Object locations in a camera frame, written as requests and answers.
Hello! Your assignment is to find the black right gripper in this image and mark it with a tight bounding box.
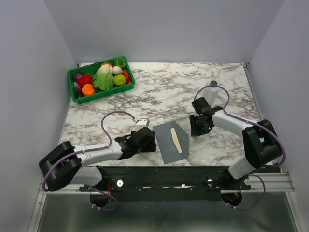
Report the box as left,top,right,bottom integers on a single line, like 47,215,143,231
189,114,210,136

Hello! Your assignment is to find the grey envelope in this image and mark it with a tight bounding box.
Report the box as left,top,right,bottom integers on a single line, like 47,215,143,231
153,121,189,164

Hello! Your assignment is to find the beige letter paper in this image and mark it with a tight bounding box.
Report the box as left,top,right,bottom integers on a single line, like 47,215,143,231
170,128,183,153

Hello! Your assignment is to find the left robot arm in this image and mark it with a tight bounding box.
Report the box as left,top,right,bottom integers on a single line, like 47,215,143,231
39,127,156,192

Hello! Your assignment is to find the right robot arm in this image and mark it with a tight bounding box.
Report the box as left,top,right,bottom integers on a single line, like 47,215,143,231
189,97,283,189

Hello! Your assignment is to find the white plastic bottle black cap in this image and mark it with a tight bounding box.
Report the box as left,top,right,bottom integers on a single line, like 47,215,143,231
202,80,220,107

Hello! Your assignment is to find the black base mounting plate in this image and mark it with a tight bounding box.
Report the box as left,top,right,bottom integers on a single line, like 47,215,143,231
49,165,283,203

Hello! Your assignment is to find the green apple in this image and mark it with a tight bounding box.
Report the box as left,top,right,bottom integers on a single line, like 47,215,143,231
113,74,126,86

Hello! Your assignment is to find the orange carrot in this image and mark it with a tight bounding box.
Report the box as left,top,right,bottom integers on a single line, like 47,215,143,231
122,69,132,84

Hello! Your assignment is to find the green lettuce leaf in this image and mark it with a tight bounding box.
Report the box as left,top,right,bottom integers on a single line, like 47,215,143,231
92,64,113,91

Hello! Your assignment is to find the white mushroom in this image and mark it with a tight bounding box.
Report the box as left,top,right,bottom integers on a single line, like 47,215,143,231
112,66,123,75

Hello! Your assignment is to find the orange fruit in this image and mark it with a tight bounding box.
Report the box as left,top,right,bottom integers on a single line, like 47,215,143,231
82,84,96,96

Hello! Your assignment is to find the purple eggplant slice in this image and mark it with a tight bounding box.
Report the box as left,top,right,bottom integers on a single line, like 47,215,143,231
73,82,84,98

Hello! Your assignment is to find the green bell pepper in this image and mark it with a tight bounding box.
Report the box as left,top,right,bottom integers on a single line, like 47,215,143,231
114,58,126,69

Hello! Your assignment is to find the red tomato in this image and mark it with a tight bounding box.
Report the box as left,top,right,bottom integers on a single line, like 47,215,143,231
77,74,92,88

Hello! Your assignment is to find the green plastic vegetable bin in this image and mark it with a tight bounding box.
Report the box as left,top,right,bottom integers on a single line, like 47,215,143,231
67,56,135,104

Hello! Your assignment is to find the purple onion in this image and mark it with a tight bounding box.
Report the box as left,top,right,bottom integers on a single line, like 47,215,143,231
72,72,84,83

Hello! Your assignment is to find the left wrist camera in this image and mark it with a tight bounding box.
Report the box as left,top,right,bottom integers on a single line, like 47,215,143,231
135,118,150,132

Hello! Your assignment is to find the aluminium frame rail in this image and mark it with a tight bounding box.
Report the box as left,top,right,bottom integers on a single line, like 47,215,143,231
28,178,89,232

